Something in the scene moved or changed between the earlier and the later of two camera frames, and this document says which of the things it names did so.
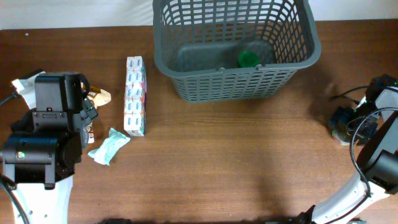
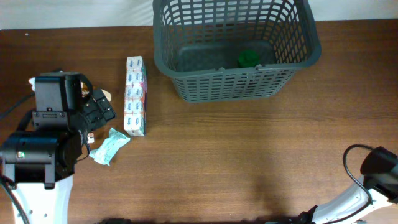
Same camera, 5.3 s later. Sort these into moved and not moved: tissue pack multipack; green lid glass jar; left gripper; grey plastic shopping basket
Moved: left gripper
Not moved: grey plastic shopping basket; tissue pack multipack; green lid glass jar
